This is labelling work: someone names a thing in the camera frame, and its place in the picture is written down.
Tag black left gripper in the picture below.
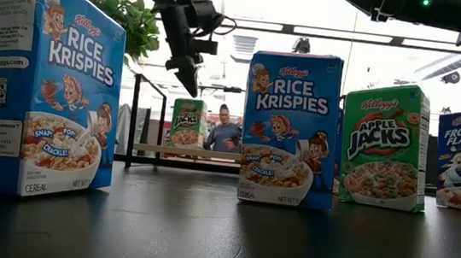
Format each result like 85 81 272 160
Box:
152 1 223 100

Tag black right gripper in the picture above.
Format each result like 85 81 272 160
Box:
331 0 461 32

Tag Apple Jacks cereal box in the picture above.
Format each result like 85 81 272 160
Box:
167 97 210 151
333 77 438 214

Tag Rice Krispies cereal box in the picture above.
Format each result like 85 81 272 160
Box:
234 47 348 213
0 0 131 207

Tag wooden shelf board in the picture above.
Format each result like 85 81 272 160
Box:
132 142 242 162

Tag ceiling air vent grille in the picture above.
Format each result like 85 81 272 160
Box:
228 34 259 64

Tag person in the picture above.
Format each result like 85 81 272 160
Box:
202 102 246 155

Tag green leafy potted tree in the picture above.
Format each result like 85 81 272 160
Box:
68 0 166 69

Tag round black ceiling device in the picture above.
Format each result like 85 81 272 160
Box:
440 69 461 86

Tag black partition panels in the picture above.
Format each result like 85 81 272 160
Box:
423 134 441 188

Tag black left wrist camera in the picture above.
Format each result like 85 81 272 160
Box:
186 0 228 39

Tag black metal shelf frame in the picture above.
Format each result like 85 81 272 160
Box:
125 73 249 180

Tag black overhead camera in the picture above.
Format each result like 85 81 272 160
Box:
292 36 312 55

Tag black overhead frame bar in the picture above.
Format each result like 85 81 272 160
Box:
151 9 461 55

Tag black table edge rail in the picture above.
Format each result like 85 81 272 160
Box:
113 152 439 197

